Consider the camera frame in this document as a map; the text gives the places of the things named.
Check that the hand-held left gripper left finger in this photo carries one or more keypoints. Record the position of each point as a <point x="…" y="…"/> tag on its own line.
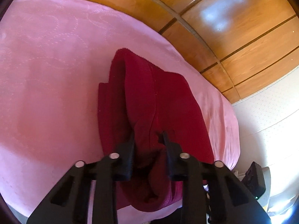
<point x="129" y="158"/>

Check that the pink bed sheet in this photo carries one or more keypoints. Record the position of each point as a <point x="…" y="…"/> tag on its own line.
<point x="51" y="79"/>

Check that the wooden panelled wardrobe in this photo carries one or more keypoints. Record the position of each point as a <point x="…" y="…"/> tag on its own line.
<point x="233" y="32"/>

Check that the dark red towel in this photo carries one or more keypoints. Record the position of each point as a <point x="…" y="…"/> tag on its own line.
<point x="151" y="93"/>

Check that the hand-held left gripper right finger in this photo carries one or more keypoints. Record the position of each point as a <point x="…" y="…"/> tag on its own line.
<point x="170" y="158"/>

